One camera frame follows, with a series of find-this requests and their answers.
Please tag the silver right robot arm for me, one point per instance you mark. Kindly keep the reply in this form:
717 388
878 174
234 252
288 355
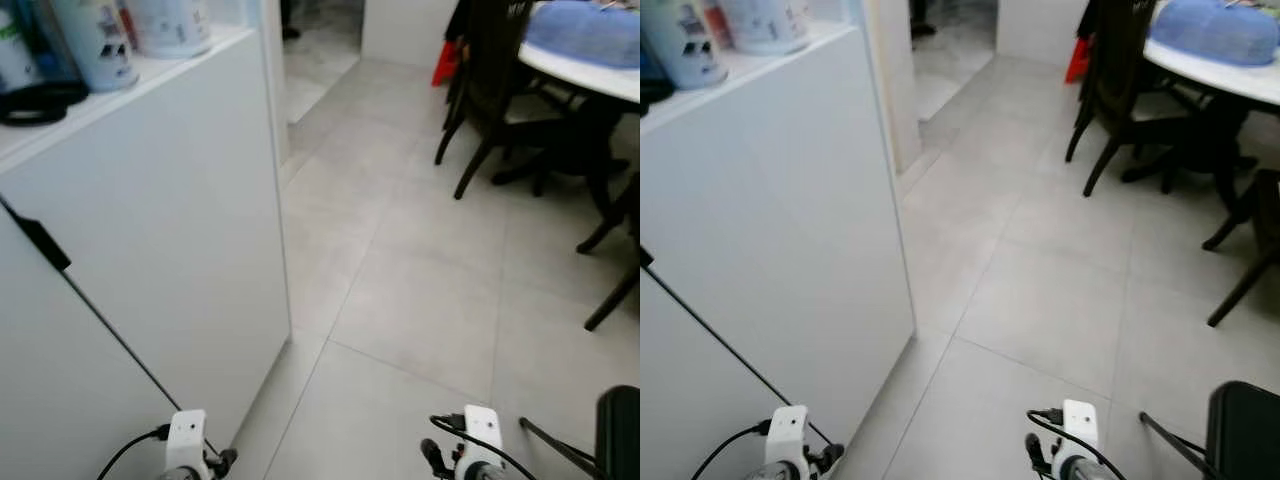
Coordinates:
480 474
1080 470

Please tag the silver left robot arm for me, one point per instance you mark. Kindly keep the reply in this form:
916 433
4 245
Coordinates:
178 475
775 472

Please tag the thin black rod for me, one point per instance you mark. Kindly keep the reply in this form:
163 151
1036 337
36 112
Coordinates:
555 445
1175 440

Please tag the black padded seat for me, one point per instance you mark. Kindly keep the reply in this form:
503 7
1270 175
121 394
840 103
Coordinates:
620 435
1245 435

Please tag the dark wooden chair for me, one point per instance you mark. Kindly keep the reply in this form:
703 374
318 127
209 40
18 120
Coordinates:
495 70
1115 70
1245 285
612 300

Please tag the white cabinet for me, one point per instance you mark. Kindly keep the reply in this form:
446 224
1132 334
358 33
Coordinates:
770 220
150 230

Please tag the red bag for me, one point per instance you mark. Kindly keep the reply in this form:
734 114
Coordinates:
1077 62
446 65

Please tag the white round table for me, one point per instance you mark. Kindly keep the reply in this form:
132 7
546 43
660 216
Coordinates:
580 78
1210 78

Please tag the person's dark shoe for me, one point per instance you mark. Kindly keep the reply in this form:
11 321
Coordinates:
290 32
922 28

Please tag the white printed canister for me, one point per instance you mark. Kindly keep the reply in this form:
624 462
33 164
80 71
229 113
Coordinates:
95 40
685 40

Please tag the blue mesh food cover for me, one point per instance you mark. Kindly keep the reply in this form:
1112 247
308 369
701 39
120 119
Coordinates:
1215 32
585 35

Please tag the red packet between canisters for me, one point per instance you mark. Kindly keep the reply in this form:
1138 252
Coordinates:
715 20
125 20

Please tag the green and white bottle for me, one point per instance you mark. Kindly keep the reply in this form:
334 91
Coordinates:
14 55

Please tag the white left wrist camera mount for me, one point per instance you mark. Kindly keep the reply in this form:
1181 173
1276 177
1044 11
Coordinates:
786 435
186 440

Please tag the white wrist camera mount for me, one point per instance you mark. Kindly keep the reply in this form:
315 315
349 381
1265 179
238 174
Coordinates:
786 435
1080 428
484 432
186 440

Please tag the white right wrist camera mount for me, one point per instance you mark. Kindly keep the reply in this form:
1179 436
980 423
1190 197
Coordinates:
1080 428
484 432

